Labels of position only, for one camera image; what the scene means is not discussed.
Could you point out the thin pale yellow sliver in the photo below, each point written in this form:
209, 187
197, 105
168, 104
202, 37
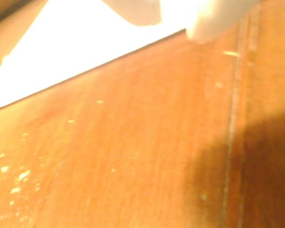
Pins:
231, 54

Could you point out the small pale cookie crumb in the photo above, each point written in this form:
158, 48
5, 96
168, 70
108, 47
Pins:
23, 175
4, 169

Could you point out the white plate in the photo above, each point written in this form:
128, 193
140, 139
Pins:
61, 47

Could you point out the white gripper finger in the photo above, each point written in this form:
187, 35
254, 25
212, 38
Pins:
211, 21
140, 12

